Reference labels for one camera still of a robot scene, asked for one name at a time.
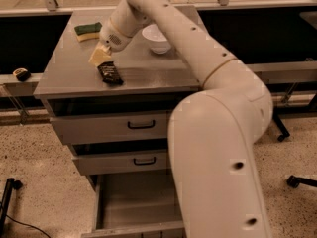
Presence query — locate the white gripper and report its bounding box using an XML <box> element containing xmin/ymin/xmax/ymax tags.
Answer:
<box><xmin>89</xmin><ymin>25</ymin><xmax>131</xmax><ymax>66</ymax></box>

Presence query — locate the black rxbar chocolate bar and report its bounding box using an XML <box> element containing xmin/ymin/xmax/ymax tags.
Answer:
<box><xmin>97</xmin><ymin>61</ymin><xmax>124</xmax><ymax>85</ymax></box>

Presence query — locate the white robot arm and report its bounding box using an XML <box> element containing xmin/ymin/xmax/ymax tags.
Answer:
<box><xmin>100</xmin><ymin>0</ymin><xmax>272</xmax><ymax>238</ymax></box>

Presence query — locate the grey top drawer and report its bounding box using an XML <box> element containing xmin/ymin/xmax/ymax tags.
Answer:
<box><xmin>51</xmin><ymin>111</ymin><xmax>168</xmax><ymax>145</ymax></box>

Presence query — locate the grey drawer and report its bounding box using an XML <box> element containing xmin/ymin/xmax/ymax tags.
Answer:
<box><xmin>81</xmin><ymin>170</ymin><xmax>186</xmax><ymax>238</ymax></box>
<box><xmin>51</xmin><ymin>111</ymin><xmax>168</xmax><ymax>145</ymax></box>
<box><xmin>72</xmin><ymin>150</ymin><xmax>170</xmax><ymax>176</ymax></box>

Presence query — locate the grey drawer cabinet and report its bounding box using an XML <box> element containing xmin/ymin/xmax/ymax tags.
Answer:
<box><xmin>33</xmin><ymin>5</ymin><xmax>202</xmax><ymax>238</ymax></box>

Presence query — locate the grey middle drawer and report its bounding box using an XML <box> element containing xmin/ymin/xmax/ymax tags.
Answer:
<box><xmin>72</xmin><ymin>150</ymin><xmax>170</xmax><ymax>176</ymax></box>

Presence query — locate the grey bottom drawer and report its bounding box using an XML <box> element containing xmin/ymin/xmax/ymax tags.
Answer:
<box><xmin>81</xmin><ymin>170</ymin><xmax>186</xmax><ymax>238</ymax></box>

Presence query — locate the green and yellow sponge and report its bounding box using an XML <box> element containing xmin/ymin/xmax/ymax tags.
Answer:
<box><xmin>74</xmin><ymin>22</ymin><xmax>102</xmax><ymax>42</ymax></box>

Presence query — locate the white ceramic bowl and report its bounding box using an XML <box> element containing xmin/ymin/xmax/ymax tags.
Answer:
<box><xmin>142</xmin><ymin>24</ymin><xmax>171</xmax><ymax>55</ymax></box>

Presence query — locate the black and yellow tape measure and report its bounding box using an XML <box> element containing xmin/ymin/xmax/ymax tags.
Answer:
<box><xmin>13</xmin><ymin>67</ymin><xmax>31</xmax><ymax>82</ymax></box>

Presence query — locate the black stand base left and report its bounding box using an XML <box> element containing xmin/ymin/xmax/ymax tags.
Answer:
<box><xmin>0</xmin><ymin>178</ymin><xmax>23</xmax><ymax>237</ymax></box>

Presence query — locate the black chair caster right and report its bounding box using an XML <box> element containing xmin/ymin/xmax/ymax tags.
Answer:
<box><xmin>286</xmin><ymin>176</ymin><xmax>317</xmax><ymax>188</ymax></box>

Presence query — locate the grey metal rail frame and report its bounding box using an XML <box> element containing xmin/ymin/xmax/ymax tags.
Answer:
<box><xmin>0</xmin><ymin>0</ymin><xmax>317</xmax><ymax>97</ymax></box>

